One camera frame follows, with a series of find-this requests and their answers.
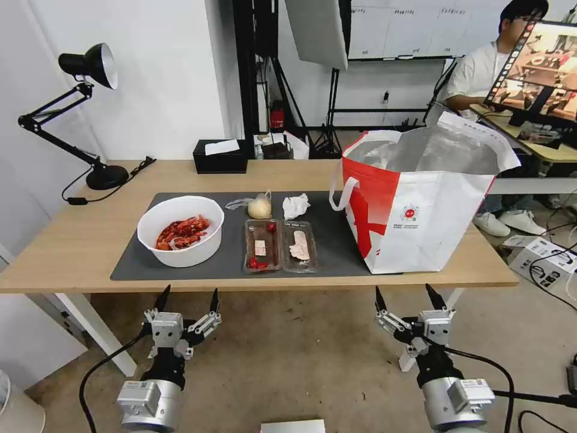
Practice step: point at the clear plastic clamshell container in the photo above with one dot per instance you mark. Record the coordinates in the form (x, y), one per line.
(277, 264)

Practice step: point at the white softbox panel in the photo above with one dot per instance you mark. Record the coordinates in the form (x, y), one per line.
(318, 31)

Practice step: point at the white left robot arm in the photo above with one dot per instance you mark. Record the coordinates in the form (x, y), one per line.
(146, 406)

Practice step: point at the white cabinet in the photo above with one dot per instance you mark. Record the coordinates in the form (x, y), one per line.
(31, 338)

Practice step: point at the computer monitor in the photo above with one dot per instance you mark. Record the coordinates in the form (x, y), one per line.
(536, 67)

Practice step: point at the black light stand tripod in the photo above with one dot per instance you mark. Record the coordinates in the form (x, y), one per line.
(332, 113)

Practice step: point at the white red takeout bag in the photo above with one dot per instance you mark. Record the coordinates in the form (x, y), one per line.
(428, 216)

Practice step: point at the white round bowl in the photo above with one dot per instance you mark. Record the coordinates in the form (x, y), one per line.
(180, 259)

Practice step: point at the black tissue box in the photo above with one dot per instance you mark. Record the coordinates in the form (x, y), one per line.
(221, 163)

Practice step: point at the pale office desk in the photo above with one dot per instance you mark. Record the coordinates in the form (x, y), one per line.
(554, 155)

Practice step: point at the crumpled white tissue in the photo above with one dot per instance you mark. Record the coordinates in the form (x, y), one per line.
(295, 206)

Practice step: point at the pink long food slice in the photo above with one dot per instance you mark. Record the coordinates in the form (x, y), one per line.
(299, 243)

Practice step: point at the black whiteboard stand frame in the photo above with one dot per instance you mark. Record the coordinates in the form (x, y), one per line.
(383, 110)

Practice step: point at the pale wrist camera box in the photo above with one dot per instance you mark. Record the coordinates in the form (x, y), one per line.
(435, 328)
(167, 329)

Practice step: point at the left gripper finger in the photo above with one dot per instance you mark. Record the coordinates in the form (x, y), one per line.
(214, 306)
(161, 303)

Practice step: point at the person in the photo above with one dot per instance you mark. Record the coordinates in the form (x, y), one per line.
(475, 72)

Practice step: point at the clear bag with white bun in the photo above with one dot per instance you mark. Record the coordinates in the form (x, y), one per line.
(260, 207)

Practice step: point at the printed white cardboard box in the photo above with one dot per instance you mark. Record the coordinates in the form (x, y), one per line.
(538, 259)

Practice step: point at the black metal pillar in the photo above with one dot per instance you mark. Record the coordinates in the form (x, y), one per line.
(252, 67)

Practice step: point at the pink square food piece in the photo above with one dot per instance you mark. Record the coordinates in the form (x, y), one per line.
(260, 248)

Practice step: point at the single red cherry tomato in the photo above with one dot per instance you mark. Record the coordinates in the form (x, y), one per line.
(271, 227)

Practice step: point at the red crayfish shells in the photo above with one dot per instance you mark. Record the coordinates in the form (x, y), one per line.
(182, 232)

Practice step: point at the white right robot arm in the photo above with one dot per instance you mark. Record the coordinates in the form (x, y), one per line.
(455, 403)

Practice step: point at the paired red cherry tomatoes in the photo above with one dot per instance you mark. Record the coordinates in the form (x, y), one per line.
(256, 263)

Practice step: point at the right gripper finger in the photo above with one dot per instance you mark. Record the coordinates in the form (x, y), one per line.
(435, 297)
(381, 304)

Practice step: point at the white round bin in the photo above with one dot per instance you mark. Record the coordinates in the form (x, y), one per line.
(18, 406)

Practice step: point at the whiteboard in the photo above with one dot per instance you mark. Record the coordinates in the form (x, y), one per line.
(405, 27)

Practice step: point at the brown box with plastic bag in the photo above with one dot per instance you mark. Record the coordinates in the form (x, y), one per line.
(281, 146)

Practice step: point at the black desk lamp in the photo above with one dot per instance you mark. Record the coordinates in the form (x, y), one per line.
(107, 177)

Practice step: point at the dark grey table mat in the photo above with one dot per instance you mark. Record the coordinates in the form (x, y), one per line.
(234, 270)

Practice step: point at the white robot front shell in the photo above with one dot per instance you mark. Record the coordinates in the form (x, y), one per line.
(293, 426)

